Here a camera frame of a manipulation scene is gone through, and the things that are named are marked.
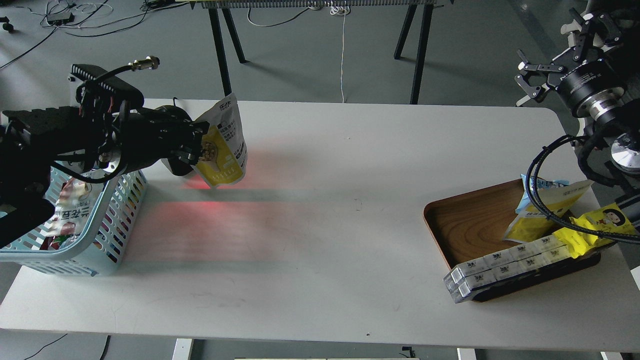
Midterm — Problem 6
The white boxed snack pack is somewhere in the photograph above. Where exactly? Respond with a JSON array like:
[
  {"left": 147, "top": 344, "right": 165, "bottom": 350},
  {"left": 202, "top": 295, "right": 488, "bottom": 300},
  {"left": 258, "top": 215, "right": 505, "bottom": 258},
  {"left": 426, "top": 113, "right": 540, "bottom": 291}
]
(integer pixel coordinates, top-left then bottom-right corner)
[{"left": 442, "top": 235, "right": 573, "bottom": 304}]

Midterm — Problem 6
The yellow white snack pouch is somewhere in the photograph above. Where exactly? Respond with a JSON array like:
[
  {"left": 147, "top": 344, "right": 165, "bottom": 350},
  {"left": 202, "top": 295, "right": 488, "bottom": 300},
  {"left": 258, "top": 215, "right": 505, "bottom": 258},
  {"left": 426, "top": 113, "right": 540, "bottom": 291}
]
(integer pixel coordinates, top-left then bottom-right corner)
[{"left": 193, "top": 92, "right": 249, "bottom": 189}]

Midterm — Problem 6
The black power adapter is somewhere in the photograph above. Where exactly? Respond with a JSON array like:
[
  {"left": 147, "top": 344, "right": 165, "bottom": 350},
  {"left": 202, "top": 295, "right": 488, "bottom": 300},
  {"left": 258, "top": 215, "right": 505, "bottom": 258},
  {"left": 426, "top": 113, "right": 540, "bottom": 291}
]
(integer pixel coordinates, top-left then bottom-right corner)
[{"left": 46, "top": 11, "right": 75, "bottom": 27}]

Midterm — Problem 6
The black barcode scanner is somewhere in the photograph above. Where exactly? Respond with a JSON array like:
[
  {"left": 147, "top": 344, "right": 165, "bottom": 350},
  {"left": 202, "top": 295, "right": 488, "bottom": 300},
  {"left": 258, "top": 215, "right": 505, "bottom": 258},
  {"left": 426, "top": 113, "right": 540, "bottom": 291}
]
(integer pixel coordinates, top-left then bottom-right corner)
[{"left": 154, "top": 104, "right": 205, "bottom": 177}]

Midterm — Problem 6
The black trestle table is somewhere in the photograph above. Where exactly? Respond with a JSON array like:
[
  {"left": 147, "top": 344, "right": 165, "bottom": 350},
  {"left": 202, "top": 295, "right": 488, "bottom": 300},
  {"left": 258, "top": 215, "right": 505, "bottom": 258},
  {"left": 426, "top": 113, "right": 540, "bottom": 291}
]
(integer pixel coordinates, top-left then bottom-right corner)
[{"left": 195, "top": 0, "right": 442, "bottom": 105}]

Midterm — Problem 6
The white hanging cord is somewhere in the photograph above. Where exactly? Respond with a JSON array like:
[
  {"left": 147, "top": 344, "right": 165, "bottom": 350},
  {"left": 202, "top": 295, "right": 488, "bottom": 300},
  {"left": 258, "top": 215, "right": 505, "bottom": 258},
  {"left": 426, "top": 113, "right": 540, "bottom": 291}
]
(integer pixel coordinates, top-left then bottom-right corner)
[{"left": 330, "top": 4, "right": 352, "bottom": 104}]

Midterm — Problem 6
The red white snack bag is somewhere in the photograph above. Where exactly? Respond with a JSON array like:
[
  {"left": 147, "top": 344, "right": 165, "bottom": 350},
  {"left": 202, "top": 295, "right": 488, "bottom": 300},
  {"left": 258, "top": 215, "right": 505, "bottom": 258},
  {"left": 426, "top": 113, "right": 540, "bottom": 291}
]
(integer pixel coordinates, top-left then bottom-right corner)
[{"left": 39, "top": 177, "right": 105, "bottom": 251}]

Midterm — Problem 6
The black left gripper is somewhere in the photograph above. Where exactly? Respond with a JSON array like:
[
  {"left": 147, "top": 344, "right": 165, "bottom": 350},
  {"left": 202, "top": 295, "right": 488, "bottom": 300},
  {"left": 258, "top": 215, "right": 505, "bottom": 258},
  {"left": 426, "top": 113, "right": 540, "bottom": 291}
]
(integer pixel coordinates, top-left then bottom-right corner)
[{"left": 118, "top": 107, "right": 210, "bottom": 173}]

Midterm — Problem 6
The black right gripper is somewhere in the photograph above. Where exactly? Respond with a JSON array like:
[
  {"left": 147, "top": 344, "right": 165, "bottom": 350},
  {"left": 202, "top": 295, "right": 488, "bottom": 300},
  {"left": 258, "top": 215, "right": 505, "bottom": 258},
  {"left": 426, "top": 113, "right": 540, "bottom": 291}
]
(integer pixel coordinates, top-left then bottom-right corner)
[{"left": 515, "top": 7, "right": 626, "bottom": 118}]

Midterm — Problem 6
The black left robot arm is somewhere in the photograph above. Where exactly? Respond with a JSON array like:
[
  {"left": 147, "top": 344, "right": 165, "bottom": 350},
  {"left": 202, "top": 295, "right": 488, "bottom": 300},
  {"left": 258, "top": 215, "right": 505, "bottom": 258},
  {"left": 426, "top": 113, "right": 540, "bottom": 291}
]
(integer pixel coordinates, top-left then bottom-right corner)
[{"left": 0, "top": 55, "right": 209, "bottom": 246}]

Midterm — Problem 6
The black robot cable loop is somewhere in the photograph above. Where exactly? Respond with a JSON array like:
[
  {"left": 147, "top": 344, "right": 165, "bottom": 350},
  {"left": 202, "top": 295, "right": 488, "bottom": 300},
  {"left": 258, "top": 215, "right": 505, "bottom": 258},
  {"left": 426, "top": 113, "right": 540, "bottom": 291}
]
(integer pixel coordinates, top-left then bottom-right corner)
[{"left": 525, "top": 134, "right": 640, "bottom": 246}]

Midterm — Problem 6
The yellow blue snack pouch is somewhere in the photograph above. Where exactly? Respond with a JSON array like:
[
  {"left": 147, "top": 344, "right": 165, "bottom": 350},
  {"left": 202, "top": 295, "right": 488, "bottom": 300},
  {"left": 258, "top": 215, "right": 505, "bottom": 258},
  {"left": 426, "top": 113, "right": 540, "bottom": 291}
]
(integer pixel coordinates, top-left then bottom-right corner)
[{"left": 502, "top": 173, "right": 594, "bottom": 243}]

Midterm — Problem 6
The bright yellow snack bag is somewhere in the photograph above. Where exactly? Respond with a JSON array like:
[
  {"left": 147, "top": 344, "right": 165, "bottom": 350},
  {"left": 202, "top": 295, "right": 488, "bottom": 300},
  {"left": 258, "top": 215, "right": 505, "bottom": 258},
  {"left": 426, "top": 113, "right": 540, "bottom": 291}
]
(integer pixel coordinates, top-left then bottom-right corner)
[{"left": 552, "top": 203, "right": 638, "bottom": 259}]

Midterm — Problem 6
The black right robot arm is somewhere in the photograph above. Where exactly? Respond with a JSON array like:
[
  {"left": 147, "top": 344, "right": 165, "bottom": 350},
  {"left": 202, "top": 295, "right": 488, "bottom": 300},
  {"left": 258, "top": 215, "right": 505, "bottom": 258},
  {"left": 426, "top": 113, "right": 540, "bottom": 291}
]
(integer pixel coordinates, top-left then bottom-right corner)
[{"left": 514, "top": 2, "right": 639, "bottom": 187}]

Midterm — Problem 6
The brown wooden tray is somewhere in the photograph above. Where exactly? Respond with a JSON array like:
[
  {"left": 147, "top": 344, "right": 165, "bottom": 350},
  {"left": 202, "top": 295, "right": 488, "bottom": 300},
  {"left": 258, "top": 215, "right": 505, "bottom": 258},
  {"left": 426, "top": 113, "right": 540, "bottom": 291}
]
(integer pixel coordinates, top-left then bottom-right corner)
[{"left": 423, "top": 180, "right": 601, "bottom": 297}]

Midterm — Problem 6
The light blue plastic basket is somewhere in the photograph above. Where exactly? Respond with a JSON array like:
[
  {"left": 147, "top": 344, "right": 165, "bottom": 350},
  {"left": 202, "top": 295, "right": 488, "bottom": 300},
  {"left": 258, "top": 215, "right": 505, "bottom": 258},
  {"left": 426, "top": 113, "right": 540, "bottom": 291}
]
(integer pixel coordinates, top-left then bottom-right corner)
[{"left": 1, "top": 168, "right": 147, "bottom": 276}]

